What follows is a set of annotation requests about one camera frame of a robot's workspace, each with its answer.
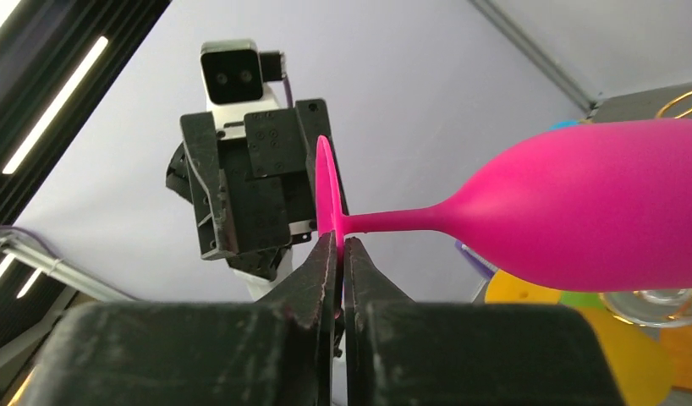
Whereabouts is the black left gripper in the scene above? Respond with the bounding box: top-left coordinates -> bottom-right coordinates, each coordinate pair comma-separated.
179,99 -> 336,281

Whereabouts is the purple box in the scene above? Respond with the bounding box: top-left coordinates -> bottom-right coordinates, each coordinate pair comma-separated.
454,240 -> 498,280

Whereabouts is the pink plastic wine glass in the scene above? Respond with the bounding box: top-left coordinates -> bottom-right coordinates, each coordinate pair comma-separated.
315,118 -> 692,293

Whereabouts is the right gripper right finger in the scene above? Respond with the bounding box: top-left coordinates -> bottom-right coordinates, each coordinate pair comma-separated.
343,238 -> 624,405

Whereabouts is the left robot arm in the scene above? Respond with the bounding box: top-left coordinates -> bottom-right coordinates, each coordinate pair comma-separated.
166,99 -> 332,299

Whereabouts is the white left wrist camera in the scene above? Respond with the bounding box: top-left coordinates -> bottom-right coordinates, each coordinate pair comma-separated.
200,39 -> 293,139

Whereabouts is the clear wine glass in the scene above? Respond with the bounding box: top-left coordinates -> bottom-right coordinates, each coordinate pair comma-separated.
599,288 -> 692,329

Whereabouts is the gold wire wine glass rack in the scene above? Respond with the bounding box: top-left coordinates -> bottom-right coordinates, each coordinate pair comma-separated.
655,90 -> 692,118

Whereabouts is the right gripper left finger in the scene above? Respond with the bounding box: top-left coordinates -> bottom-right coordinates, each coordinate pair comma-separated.
20,233 -> 338,405

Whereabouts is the green plastic wine glass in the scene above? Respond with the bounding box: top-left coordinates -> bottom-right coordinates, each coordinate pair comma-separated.
559,291 -> 607,310

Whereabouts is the orange plastic wine glass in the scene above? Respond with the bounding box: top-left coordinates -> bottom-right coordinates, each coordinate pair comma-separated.
485,270 -> 673,405

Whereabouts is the blue plastic wine glass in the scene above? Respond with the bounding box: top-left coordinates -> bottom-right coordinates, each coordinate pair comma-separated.
548,119 -> 588,131

